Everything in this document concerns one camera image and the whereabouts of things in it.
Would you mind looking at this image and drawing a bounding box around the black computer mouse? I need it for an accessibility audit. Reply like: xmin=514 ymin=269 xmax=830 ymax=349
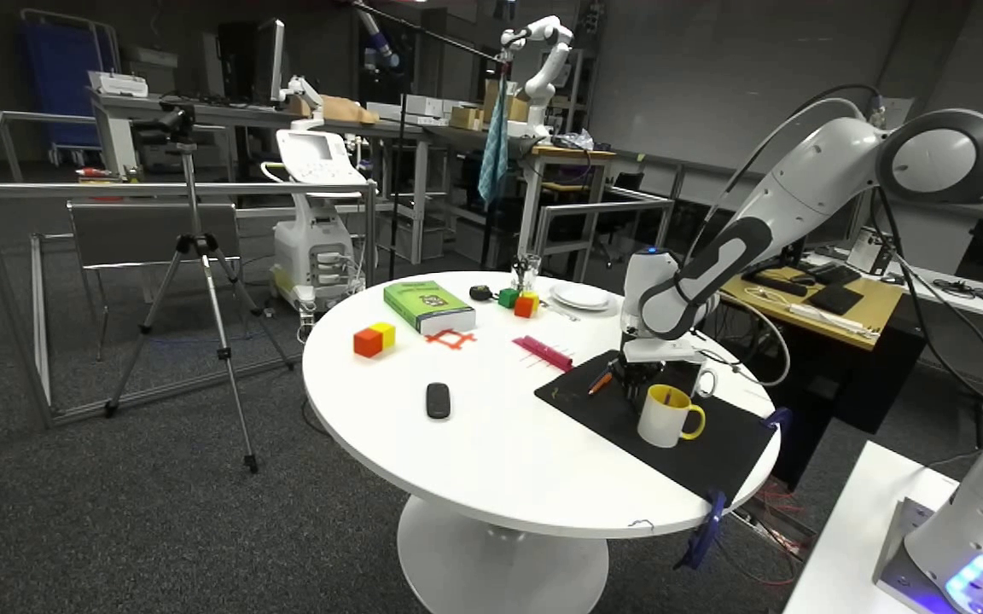
xmin=423 ymin=377 xmax=453 ymax=423

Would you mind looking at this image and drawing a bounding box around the black camera on tripod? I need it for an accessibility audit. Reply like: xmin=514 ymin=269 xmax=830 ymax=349
xmin=155 ymin=100 xmax=203 ymax=145

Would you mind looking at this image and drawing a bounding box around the small metal frame table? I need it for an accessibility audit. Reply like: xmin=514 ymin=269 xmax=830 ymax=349
xmin=520 ymin=141 xmax=675 ymax=299

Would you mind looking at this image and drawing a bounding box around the small red cube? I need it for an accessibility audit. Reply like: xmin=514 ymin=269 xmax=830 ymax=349
xmin=351 ymin=323 xmax=385 ymax=361

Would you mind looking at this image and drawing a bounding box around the white box device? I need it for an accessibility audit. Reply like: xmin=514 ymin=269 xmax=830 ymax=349
xmin=85 ymin=67 xmax=155 ymax=181

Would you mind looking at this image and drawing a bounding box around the pink ruler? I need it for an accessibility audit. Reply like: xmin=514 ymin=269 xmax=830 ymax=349
xmin=514 ymin=333 xmax=576 ymax=376

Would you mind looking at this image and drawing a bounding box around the red plastic bracket frame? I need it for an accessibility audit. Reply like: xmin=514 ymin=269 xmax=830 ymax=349
xmin=423 ymin=327 xmax=478 ymax=350

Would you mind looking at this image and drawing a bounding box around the white mug yellow handle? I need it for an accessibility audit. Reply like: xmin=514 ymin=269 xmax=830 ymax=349
xmin=635 ymin=382 xmax=709 ymax=455

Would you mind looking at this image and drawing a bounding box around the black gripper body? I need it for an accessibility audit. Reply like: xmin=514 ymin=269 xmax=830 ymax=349
xmin=624 ymin=350 xmax=698 ymax=384

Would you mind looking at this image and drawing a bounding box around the small white plate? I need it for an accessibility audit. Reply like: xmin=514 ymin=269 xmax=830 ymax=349
xmin=553 ymin=284 xmax=614 ymax=310

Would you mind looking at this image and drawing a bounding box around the black boom stand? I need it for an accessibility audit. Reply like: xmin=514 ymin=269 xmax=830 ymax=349
xmin=349 ymin=0 xmax=509 ymax=279

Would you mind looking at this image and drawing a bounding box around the white table pedestal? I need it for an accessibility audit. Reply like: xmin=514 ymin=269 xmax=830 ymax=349
xmin=393 ymin=491 xmax=614 ymax=614

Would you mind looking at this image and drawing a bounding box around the blue cabinet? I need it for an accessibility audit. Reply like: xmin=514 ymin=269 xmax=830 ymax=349
xmin=19 ymin=7 xmax=122 ymax=151

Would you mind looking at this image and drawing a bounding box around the green book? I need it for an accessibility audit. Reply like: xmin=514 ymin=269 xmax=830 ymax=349
xmin=380 ymin=277 xmax=483 ymax=340

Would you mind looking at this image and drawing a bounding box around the light grey wrist camera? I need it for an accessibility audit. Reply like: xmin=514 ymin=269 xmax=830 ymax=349
xmin=621 ymin=333 xmax=691 ymax=365

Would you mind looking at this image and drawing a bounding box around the large white plate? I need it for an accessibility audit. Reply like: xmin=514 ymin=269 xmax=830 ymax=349
xmin=545 ymin=284 xmax=624 ymax=318

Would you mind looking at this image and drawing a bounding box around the white equipment cart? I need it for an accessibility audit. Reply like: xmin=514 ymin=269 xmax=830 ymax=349
xmin=261 ymin=125 xmax=371 ymax=323

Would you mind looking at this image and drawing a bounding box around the small white background robot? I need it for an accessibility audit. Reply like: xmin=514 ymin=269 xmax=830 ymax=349
xmin=494 ymin=10 xmax=576 ymax=113

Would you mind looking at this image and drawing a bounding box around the white robot platform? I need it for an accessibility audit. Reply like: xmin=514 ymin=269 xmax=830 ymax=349
xmin=779 ymin=436 xmax=962 ymax=614

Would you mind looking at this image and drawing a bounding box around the cardboard box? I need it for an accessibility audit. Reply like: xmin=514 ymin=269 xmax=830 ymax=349
xmin=316 ymin=95 xmax=385 ymax=128
xmin=446 ymin=101 xmax=491 ymax=132

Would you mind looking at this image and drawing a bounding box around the silver cutlery piece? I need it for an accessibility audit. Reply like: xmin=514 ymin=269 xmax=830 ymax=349
xmin=536 ymin=295 xmax=580 ymax=323

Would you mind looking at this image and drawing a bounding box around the teal hanging cloth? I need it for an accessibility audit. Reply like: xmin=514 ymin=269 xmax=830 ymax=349
xmin=475 ymin=92 xmax=516 ymax=214

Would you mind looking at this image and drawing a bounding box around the clear glass holding utensils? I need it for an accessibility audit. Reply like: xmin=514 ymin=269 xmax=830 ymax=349
xmin=509 ymin=257 xmax=544 ymax=295

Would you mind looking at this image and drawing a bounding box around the grey camera tripod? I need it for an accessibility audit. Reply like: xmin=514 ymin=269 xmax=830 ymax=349
xmin=103 ymin=132 xmax=296 ymax=476

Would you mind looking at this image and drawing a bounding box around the wooden desk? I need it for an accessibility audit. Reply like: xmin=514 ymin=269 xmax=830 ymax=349
xmin=722 ymin=261 xmax=908 ymax=350

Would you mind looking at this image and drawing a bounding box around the aluminium frame railing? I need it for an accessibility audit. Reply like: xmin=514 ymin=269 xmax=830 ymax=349
xmin=0 ymin=107 xmax=382 ymax=426

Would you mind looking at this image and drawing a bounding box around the black rectangular mat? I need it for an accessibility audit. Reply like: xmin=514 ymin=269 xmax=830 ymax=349
xmin=533 ymin=349 xmax=783 ymax=505

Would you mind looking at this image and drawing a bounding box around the grey flat panel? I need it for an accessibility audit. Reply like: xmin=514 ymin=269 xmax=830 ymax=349
xmin=65 ymin=196 xmax=243 ymax=272

